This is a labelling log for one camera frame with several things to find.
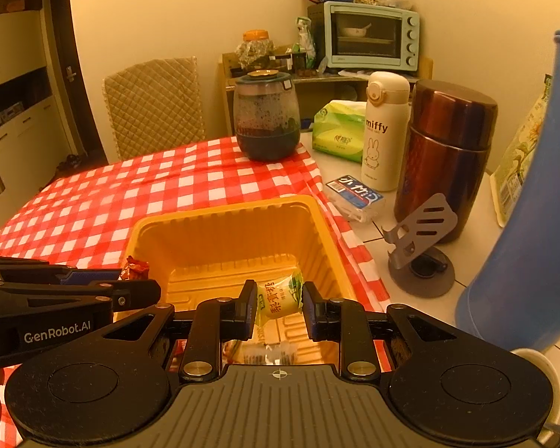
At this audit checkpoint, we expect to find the green tissue pack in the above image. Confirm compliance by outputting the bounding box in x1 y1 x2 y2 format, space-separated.
311 100 366 164

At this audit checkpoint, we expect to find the light blue toaster oven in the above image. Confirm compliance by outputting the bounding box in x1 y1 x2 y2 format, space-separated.
308 1 421 72

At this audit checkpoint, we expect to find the dark glass jar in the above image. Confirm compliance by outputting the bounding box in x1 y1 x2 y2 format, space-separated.
233 70 301 162

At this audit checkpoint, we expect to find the far quilted beige chair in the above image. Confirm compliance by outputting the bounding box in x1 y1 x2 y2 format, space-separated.
103 57 205 160

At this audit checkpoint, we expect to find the orange plastic tray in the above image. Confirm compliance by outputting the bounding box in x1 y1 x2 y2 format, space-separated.
122 195 355 364

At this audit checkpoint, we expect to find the white patterned mug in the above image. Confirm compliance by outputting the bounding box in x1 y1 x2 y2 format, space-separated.
510 347 560 446

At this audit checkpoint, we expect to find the white miffy bottle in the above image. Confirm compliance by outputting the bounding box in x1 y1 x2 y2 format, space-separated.
361 72 411 191

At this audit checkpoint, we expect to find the sunflower seed bag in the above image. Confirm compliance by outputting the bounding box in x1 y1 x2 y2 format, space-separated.
489 74 553 228

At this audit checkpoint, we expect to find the dark wooden door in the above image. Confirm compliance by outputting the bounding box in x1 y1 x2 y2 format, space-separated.
46 0 107 167

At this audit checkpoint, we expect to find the orange lid snack jar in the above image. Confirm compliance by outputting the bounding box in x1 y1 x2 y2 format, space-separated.
234 29 274 72

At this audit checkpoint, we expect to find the blue thermos jug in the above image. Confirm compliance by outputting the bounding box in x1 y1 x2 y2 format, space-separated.
455 29 560 350

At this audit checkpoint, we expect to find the wooden shelf unit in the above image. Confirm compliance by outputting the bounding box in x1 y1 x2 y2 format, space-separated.
217 49 435 138

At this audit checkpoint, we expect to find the blue white small box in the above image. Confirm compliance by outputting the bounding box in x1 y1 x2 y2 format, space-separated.
324 175 385 224

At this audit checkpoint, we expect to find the red white checkered tablecloth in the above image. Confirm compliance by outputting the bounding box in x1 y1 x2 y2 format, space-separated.
0 136 393 448

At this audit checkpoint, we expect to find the white cabinet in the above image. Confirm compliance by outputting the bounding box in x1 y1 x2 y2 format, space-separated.
0 96 71 229

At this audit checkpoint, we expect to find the green white bag on shelf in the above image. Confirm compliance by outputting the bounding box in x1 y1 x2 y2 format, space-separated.
295 16 317 69

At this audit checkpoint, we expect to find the yellow green candy packet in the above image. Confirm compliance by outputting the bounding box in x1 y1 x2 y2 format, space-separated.
254 268 304 344

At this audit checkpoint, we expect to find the grey phone stand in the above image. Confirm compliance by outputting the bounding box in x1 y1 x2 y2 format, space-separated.
382 193 458 298

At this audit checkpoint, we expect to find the small red candy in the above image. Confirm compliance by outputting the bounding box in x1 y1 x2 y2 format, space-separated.
119 256 149 281

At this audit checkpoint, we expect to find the brown metal thermos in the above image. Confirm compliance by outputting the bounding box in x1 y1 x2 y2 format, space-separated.
393 79 498 244

